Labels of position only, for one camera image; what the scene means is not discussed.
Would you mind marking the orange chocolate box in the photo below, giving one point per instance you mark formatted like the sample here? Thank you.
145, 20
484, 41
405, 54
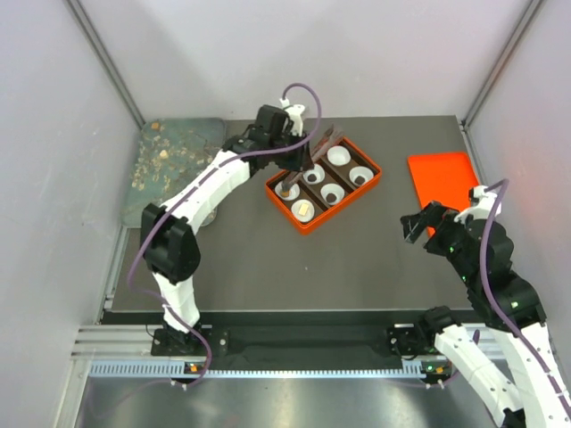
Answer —
334, 174

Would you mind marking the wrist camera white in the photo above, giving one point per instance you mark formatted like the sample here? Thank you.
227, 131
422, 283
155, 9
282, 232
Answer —
288, 118
481, 200

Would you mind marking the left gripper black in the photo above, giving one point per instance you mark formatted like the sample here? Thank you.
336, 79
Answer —
301, 160

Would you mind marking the white paper cup front left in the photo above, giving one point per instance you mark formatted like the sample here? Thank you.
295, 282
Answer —
283, 186

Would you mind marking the black mounting base rail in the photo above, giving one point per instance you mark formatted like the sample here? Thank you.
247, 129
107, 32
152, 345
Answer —
264, 344

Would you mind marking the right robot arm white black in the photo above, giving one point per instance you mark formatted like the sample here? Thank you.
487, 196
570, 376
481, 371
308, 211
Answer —
479, 250

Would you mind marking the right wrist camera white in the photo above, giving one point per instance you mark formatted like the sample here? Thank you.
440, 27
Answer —
481, 200

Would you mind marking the white paper cup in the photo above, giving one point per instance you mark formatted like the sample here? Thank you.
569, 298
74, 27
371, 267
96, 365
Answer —
316, 170
338, 156
283, 186
367, 173
332, 188
303, 219

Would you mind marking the white paper cup middle right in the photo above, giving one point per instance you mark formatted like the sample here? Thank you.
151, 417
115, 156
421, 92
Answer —
332, 188

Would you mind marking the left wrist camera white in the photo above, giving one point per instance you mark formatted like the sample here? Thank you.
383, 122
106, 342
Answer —
288, 118

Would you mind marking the white paper cup front right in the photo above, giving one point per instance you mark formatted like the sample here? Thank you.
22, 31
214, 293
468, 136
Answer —
303, 219

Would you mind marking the metal tongs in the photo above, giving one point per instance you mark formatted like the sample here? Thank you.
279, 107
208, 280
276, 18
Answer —
332, 137

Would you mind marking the white paper cup middle left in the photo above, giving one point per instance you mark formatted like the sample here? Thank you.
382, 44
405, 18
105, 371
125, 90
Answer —
316, 170

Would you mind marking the white paper cup back left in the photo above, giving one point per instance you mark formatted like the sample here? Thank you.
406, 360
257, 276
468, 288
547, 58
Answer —
338, 156

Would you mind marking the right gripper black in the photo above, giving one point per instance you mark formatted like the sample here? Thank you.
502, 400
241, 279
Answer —
434, 214

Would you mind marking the orange box lid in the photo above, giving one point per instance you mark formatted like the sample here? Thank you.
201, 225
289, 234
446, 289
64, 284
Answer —
443, 177

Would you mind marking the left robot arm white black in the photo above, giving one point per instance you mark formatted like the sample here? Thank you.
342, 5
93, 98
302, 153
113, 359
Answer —
168, 231

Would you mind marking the white paper cup back right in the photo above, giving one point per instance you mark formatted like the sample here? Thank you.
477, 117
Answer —
367, 173

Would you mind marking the cream white chocolate bar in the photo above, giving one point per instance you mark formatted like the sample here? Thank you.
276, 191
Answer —
303, 210

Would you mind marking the floral blue tray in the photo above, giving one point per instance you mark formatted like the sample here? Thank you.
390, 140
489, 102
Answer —
191, 145

